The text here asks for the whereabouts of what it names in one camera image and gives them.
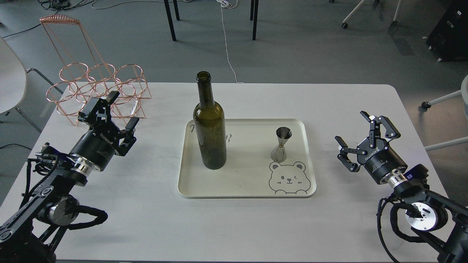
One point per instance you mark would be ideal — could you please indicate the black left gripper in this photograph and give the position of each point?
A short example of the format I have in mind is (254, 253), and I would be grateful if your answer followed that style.
(98, 144)

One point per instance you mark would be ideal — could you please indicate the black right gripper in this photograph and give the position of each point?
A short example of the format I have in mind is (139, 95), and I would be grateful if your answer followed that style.
(378, 161)

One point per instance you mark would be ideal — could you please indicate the steel double jigger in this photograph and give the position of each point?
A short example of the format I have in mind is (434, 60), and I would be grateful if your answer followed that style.
(283, 134)

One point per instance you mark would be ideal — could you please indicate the dark green wine bottle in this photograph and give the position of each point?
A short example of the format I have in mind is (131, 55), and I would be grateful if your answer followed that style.
(208, 117)

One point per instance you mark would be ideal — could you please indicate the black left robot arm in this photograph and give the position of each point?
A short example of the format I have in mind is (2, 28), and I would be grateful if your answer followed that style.
(48, 209)

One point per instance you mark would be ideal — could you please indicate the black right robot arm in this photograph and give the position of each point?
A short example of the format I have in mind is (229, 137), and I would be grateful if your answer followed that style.
(418, 215)

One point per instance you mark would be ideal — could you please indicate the white chair left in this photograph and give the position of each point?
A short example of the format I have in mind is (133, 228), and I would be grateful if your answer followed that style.
(13, 81)

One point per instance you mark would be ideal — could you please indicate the cream bear serving tray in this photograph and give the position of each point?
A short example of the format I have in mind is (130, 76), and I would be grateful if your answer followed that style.
(249, 171)

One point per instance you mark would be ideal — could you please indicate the white chair base far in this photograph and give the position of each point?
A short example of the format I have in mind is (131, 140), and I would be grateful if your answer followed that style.
(364, 11)

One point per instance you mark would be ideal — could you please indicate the black equipment case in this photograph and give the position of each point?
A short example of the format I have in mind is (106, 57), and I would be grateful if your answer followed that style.
(449, 39)

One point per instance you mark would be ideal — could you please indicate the copper wire wine rack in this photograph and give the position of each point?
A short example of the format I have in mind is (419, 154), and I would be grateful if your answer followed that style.
(83, 81)

